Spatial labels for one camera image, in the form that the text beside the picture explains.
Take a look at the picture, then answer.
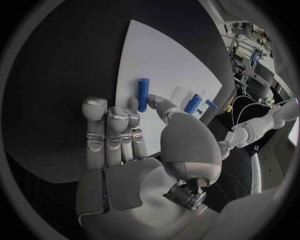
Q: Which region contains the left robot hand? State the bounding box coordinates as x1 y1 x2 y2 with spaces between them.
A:
217 131 236 161

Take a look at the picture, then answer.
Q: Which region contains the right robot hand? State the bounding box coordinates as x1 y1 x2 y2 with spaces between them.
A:
75 94 224 240

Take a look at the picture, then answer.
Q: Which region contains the long blue cylinder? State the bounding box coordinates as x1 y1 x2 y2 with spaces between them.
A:
136 77 150 113

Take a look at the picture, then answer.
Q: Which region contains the white task board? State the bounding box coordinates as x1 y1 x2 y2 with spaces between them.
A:
115 19 224 158

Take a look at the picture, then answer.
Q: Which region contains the blue plug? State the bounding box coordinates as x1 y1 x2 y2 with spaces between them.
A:
204 99 219 110

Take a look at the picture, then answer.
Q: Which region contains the short blue cylinder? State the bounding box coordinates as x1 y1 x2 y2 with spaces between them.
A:
183 93 203 116

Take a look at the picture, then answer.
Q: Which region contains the workshop equipment rack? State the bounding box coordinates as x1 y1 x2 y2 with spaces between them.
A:
221 21 275 96

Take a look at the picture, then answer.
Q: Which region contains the white cable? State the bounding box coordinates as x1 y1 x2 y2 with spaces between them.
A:
230 95 259 131
235 102 270 127

